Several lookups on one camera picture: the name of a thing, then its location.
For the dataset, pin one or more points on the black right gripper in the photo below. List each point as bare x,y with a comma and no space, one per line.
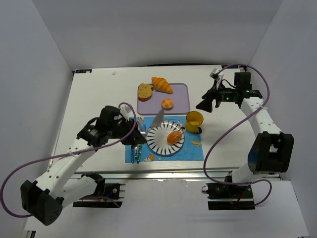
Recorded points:
214,98

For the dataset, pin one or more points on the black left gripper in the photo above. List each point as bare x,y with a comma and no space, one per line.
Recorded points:
131,134

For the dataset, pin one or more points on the sesame cream bun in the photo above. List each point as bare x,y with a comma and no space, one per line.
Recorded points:
174,137

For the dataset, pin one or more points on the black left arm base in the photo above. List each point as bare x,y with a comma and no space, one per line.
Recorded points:
106,195

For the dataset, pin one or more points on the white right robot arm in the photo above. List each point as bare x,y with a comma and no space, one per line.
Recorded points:
272,149

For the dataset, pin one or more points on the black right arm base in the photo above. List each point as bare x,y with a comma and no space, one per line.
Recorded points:
223,197

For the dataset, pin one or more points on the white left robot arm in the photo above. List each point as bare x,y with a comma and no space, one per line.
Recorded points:
48,194

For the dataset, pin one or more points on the round golden bread roll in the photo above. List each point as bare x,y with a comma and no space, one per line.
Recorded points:
167,104

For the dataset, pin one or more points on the yellow enamel mug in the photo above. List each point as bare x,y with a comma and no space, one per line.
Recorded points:
194,120

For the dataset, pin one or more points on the orange striped croissant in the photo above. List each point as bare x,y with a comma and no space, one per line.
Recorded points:
161,84

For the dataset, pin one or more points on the white blue striped plate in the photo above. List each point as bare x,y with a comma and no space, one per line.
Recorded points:
156,138

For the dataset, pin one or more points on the brown toast slice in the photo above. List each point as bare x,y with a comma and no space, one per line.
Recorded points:
145,92

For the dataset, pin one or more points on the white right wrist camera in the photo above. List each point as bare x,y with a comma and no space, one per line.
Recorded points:
217,77

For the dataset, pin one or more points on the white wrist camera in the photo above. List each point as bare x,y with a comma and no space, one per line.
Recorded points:
217,77
125,110

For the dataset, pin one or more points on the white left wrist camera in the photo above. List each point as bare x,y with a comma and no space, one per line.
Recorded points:
125,110

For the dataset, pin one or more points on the silver knife teal handle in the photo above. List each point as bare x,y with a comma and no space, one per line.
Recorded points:
132,154

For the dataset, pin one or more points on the silver spoon teal handle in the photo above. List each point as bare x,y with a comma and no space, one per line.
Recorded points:
138,151

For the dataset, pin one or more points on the silver fork teal handle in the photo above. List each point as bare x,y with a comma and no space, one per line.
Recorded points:
143,131

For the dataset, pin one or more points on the aluminium table frame rail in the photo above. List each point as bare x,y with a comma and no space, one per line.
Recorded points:
160,205

